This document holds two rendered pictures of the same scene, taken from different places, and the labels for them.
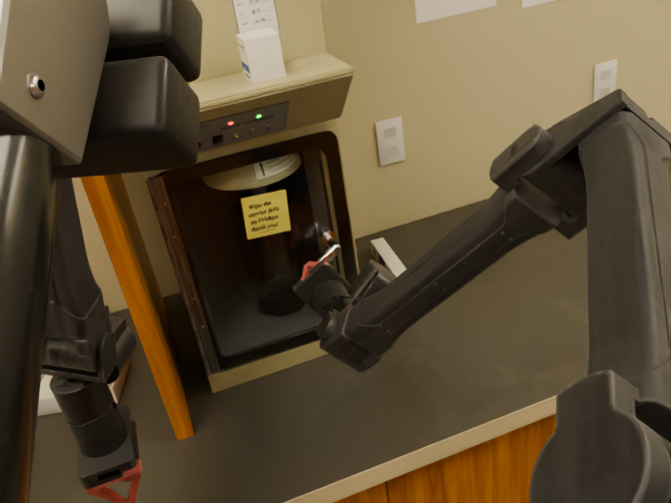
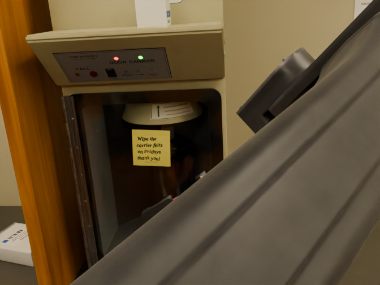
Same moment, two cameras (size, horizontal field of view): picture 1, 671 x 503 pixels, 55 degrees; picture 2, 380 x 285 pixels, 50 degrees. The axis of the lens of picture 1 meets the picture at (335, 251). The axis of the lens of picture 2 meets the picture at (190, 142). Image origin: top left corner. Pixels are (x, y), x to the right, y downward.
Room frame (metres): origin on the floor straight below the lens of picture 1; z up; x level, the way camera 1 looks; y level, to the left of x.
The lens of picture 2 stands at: (0.29, -0.24, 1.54)
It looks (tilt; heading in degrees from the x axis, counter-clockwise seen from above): 19 degrees down; 21
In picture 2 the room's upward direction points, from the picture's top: 3 degrees counter-clockwise
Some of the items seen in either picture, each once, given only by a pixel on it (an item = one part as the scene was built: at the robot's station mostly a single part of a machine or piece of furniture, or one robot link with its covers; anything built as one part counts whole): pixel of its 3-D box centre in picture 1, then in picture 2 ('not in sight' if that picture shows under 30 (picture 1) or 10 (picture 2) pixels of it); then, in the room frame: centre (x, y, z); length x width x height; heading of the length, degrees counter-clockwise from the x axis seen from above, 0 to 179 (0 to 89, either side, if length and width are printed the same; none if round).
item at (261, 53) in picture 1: (261, 55); (152, 7); (0.94, 0.06, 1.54); 0.05 x 0.05 x 0.06; 15
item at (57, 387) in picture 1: (84, 387); not in sight; (0.60, 0.32, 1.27); 0.07 x 0.06 x 0.07; 169
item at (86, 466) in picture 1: (99, 428); not in sight; (0.60, 0.32, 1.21); 0.10 x 0.07 x 0.07; 15
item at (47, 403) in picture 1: (82, 381); (23, 242); (1.02, 0.53, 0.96); 0.16 x 0.12 x 0.04; 90
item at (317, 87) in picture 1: (243, 117); (132, 57); (0.93, 0.10, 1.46); 0.32 x 0.12 x 0.10; 105
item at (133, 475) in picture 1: (118, 473); not in sight; (0.59, 0.32, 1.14); 0.07 x 0.07 x 0.09; 15
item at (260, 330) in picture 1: (270, 258); (150, 186); (0.98, 0.11, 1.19); 0.30 x 0.01 x 0.40; 104
